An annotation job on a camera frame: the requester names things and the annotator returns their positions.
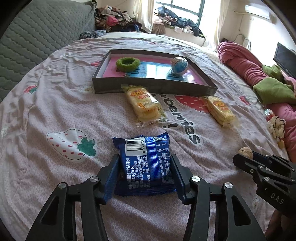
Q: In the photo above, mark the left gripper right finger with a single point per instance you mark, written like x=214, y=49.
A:
x=233, y=218

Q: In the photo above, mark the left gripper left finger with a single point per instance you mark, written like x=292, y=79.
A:
x=56, y=220

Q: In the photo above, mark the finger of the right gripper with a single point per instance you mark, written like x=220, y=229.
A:
x=247, y=165
x=261, y=159

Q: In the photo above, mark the brown walnut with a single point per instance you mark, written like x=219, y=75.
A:
x=247, y=152

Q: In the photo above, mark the yellow rice cracker packet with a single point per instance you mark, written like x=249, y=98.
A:
x=220, y=111
x=147, y=109

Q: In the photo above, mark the blue cookie snack packet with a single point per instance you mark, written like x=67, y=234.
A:
x=145, y=166

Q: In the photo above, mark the person right hand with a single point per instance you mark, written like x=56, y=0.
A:
x=280, y=228

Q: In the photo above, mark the cream flower plush toy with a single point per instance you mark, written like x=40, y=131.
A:
x=276, y=127

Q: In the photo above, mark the small wrapped egg toy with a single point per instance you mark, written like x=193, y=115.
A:
x=269, y=113

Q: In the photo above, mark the green cloth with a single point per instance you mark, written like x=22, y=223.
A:
x=278, y=87

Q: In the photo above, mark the pink strawberry bed sheet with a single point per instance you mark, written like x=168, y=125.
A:
x=54, y=128

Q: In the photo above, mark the black monitor screen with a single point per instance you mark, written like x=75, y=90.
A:
x=286, y=59

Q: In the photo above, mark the pink rolled blanket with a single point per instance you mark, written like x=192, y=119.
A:
x=249, y=68

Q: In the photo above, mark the blue white egg toy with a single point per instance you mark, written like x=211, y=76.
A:
x=179, y=65

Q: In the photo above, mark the white air conditioner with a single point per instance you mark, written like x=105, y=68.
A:
x=260, y=13

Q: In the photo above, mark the dark shallow box tray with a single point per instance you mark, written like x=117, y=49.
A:
x=155, y=73

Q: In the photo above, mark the clothes pile on windowsill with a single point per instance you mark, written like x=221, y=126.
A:
x=169, y=18

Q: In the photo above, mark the dark floral pillow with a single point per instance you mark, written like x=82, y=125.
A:
x=92, y=34

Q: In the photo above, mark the grey quilted headboard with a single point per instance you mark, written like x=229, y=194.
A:
x=40, y=29

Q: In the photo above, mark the cream window curtain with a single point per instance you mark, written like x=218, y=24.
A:
x=143, y=10

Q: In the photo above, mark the clothes pile on chair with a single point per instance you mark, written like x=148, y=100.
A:
x=113, y=19

